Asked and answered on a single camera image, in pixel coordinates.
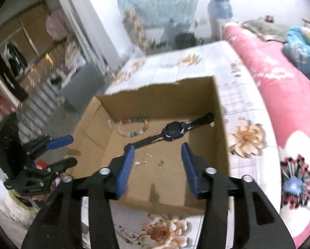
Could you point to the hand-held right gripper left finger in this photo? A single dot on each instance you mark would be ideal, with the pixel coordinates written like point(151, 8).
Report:
point(125, 171)

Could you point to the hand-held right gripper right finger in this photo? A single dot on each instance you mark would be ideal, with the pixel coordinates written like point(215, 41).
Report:
point(190, 171)

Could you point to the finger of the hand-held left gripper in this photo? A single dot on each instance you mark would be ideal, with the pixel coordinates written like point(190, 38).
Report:
point(61, 141)
point(64, 164)

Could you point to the brown cardboard box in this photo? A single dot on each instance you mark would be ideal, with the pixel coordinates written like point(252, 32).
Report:
point(155, 186)

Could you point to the striped floor mat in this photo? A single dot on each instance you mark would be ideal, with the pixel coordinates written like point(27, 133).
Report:
point(40, 101)

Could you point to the grey bin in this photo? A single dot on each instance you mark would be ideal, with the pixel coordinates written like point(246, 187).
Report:
point(83, 85)

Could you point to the white fluffy rug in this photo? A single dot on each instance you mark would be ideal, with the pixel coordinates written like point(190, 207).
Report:
point(4, 212)

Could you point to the black garment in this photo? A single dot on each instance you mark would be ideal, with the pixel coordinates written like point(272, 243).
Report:
point(12, 67)

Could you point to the floral tablecloth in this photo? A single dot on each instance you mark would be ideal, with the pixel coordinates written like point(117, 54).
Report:
point(243, 96)

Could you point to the pink garment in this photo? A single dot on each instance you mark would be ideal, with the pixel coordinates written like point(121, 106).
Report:
point(56, 24)

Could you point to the open wooden wardrobe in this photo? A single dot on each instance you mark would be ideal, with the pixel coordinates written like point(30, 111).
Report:
point(35, 18)

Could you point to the black bin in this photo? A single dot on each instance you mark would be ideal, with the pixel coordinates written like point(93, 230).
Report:
point(185, 40)

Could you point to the grey cloth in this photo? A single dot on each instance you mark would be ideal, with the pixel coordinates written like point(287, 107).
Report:
point(266, 28)

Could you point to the blue blanket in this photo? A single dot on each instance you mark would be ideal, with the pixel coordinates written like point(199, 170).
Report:
point(305, 51)

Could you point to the clear water bottle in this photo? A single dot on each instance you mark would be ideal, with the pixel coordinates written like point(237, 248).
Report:
point(219, 7)

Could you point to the teal patterned cloth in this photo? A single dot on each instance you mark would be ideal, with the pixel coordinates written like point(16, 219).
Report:
point(157, 0)

